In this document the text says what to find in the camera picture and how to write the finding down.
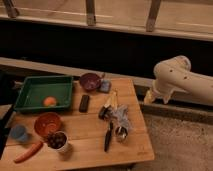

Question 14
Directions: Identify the orange carrot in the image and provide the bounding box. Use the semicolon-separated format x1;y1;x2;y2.
14;141;43;163

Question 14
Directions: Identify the black-handled knife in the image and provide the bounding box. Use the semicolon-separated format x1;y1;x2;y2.
104;122;113;152

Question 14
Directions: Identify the orange bowl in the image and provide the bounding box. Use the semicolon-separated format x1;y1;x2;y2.
34;112;62;137

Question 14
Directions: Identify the white cup of grapes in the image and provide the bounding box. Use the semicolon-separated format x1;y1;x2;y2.
45;131;69;153

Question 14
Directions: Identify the metal measuring cup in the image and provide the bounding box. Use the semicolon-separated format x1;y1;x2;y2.
115;126;128;142

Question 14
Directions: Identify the orange fruit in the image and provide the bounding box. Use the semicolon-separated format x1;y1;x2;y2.
43;96;57;107

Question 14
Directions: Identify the crumpled clear plastic wrap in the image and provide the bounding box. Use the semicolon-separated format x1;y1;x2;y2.
110;105;132;131

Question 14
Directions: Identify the purple bowl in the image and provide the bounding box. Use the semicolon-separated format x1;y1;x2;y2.
79;73;101;91

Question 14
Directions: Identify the yellow-black brush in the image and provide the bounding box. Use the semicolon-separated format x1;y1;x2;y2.
98;91;118;120

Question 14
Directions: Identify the wooden table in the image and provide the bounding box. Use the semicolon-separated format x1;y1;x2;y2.
0;78;154;171

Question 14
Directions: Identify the blue cup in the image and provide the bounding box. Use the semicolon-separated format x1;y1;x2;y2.
10;125;28;142

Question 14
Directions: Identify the green plastic tray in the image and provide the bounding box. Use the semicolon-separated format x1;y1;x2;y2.
14;75;73;113

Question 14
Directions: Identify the blue sponge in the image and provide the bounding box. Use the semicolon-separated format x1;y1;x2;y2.
99;80;111;93

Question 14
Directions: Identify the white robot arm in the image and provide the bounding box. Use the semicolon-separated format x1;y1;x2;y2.
144;55;213;105

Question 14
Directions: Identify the black rectangular block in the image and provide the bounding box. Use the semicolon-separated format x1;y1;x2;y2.
79;95;90;112

